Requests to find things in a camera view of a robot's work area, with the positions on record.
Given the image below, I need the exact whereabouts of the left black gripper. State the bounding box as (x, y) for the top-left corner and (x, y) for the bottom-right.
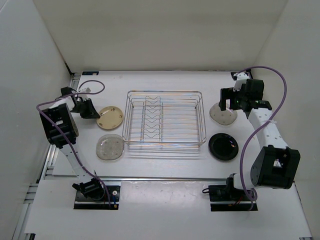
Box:
(71, 98), (101, 119)

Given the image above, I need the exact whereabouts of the clear plate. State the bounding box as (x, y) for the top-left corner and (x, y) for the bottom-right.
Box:
(95, 134), (125, 161)
(209, 102), (238, 126)

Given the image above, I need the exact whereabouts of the beige round plate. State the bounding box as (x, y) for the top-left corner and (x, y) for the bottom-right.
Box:
(96, 106), (124, 130)

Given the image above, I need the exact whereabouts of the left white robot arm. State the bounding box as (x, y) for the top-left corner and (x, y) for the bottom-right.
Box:
(36, 86), (106, 201)

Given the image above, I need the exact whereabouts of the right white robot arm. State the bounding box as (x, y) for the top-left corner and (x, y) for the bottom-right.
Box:
(218, 73), (301, 200)

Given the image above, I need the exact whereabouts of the black round plate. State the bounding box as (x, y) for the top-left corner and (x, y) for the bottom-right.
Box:
(208, 133), (239, 162)

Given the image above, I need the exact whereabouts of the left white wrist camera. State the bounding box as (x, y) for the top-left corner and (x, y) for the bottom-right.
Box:
(78, 87), (91, 94)

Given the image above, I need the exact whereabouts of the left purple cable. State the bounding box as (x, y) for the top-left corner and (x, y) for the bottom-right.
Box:
(36, 79), (118, 210)

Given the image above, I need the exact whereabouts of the purple cable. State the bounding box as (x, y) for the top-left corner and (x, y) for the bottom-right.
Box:
(236, 65), (288, 201)
(36, 79), (118, 210)

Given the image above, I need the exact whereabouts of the chrome wire dish rack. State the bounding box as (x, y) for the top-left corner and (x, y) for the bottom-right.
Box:
(122, 90), (207, 149)

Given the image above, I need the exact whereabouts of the metal rail bar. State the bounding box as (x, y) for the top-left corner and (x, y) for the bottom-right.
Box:
(101, 176), (226, 182)

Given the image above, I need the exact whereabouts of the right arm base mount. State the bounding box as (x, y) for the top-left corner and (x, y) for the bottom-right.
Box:
(202, 185), (258, 212)

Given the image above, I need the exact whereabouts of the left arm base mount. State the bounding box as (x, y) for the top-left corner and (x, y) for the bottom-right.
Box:
(73, 183), (121, 211)

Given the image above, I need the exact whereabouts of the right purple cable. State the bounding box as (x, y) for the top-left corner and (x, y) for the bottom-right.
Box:
(236, 65), (288, 201)

